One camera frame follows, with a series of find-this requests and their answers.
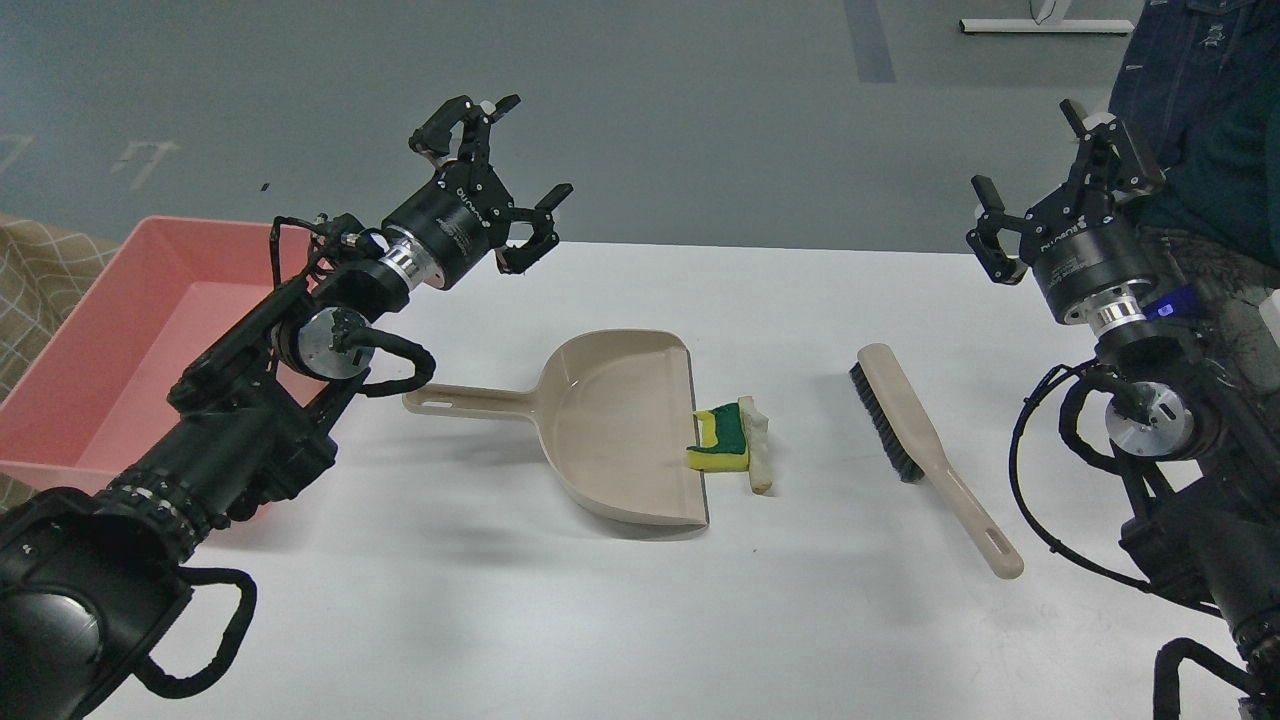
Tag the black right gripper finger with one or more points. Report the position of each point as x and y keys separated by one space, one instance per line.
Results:
x=1113 y=159
x=992 y=219

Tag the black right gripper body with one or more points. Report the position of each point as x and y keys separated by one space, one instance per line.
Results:
x=1078 y=247

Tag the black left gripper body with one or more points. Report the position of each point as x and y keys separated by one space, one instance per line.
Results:
x=456 y=219

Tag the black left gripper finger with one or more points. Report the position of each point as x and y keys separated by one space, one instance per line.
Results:
x=460 y=129
x=515 y=260

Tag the beige plastic dustpan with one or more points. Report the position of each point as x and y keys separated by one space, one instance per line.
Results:
x=614 y=413

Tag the beige hand brush black bristles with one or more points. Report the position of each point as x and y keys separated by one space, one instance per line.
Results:
x=915 y=451

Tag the yellow green sponge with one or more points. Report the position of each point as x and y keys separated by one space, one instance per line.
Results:
x=722 y=442

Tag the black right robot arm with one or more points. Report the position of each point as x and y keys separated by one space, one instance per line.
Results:
x=1152 y=408

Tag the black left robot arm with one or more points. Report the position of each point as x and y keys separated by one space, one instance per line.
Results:
x=97 y=588

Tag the pink plastic bin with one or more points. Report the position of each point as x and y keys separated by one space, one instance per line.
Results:
x=95 y=399

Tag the person in dark clothes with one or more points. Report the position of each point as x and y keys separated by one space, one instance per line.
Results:
x=1199 y=80

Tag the white desk foot bar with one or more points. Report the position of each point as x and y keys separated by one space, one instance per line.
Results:
x=1046 y=18

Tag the beige checkered cloth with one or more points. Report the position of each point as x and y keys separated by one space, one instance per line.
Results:
x=45 y=272

